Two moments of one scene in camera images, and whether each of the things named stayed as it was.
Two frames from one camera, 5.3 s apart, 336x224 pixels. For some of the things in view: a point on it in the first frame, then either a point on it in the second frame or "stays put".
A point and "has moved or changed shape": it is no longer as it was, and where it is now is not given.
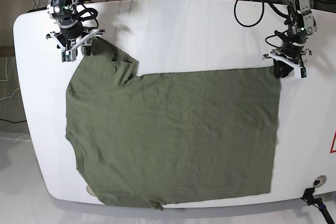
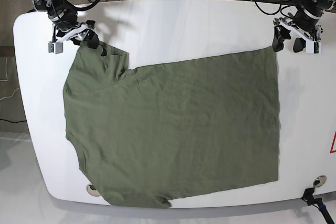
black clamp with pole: (308, 195) stays put
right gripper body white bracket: (75, 46) → (75, 33)
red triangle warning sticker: (331, 150) stays put
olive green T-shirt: (154, 140) has moved or changed shape
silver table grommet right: (319, 181) stays put
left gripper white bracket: (297, 63) → (282, 33)
